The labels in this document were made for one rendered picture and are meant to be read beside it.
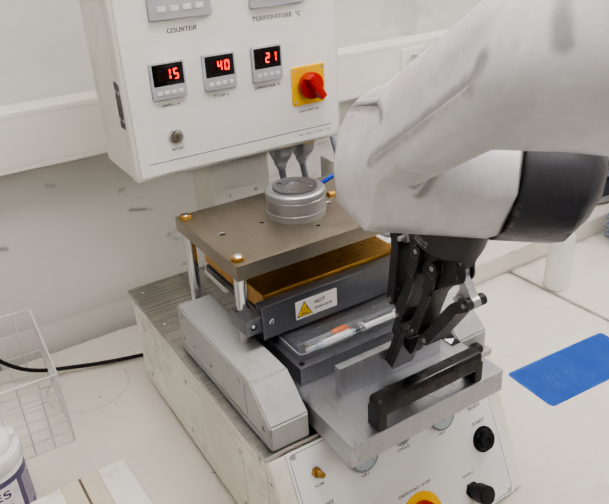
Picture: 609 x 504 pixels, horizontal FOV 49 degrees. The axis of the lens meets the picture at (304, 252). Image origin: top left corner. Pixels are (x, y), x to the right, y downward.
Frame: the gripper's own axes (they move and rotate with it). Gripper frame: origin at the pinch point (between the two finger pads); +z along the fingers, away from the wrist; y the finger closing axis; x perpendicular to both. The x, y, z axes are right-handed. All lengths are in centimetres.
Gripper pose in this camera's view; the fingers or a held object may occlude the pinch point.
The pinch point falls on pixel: (405, 341)
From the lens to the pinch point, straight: 75.7
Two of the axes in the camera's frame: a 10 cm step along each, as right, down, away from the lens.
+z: -1.2, 7.1, 7.0
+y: 5.0, 6.5, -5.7
